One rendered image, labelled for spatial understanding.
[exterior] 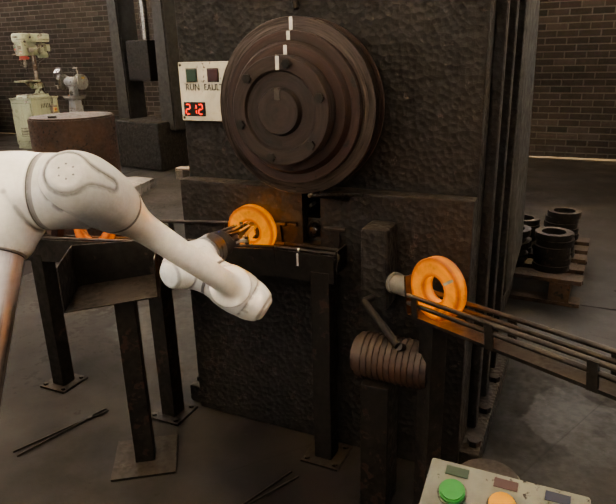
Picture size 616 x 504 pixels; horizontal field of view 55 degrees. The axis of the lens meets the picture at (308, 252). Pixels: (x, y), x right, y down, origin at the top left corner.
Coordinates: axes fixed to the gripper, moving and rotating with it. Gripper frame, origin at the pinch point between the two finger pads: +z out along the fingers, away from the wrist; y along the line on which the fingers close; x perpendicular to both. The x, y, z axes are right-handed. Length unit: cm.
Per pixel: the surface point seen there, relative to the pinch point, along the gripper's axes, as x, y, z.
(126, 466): -74, -33, -36
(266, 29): 56, 10, 0
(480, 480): -12, 81, -71
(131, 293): -14.6, -26.1, -27.9
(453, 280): -1, 66, -21
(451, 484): -12, 77, -74
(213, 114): 31.2, -17.7, 12.0
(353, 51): 49, 35, -1
